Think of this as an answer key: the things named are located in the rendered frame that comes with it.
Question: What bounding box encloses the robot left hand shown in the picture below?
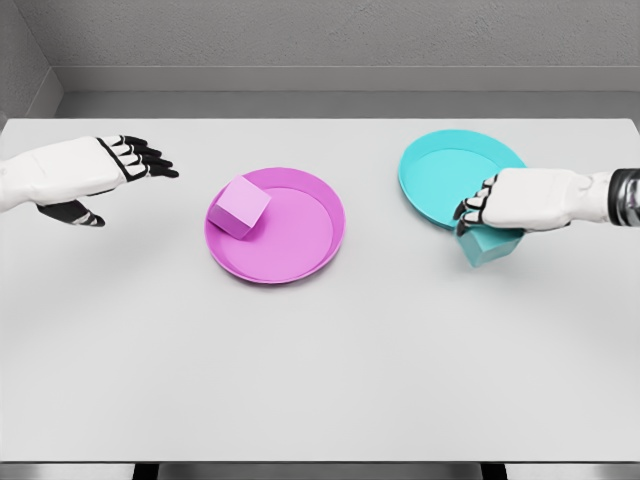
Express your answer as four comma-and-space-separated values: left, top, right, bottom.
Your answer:
27, 134, 180, 229

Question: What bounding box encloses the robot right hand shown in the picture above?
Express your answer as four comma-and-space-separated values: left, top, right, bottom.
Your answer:
452, 167, 591, 237

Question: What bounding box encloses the cyan block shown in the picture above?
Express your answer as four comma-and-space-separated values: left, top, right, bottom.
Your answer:
456, 224, 524, 270

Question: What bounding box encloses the cyan plate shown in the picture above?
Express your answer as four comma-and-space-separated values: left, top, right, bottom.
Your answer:
397, 129, 529, 234

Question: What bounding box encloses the pink block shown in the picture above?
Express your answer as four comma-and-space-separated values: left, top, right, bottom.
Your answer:
207, 174, 273, 240

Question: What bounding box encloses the pink plate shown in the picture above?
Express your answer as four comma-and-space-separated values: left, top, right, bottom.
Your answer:
204, 167, 347, 286

